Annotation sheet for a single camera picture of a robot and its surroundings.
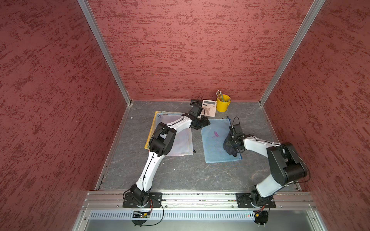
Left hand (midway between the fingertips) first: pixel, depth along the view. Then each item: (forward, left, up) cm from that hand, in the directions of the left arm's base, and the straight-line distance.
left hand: (207, 126), depth 102 cm
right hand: (-13, -14, -3) cm, 19 cm away
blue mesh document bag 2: (-3, -6, -3) cm, 7 cm away
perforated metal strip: (-53, +20, -3) cm, 57 cm away
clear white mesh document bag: (-13, +17, -2) cm, 22 cm away
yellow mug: (+17, -13, +4) cm, 22 cm away
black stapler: (+25, +7, 0) cm, 26 cm away
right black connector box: (-53, -23, -2) cm, 58 cm away
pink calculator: (+18, -3, 0) cm, 18 cm away
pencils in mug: (+20, -10, +12) cm, 26 cm away
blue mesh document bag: (+12, +34, 0) cm, 36 cm away
